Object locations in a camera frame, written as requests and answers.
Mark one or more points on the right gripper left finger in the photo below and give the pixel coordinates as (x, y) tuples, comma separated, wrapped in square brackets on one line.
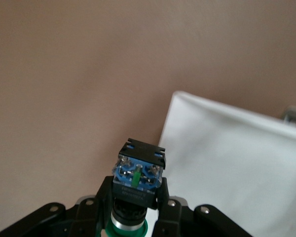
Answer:
[(104, 205)]

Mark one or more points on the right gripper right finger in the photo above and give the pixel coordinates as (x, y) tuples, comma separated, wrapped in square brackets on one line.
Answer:
[(162, 202)]

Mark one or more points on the green push button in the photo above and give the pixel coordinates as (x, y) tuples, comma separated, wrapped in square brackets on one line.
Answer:
[(138, 172)]

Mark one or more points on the white drawer cabinet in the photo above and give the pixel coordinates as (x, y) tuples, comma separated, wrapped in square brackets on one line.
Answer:
[(224, 160)]

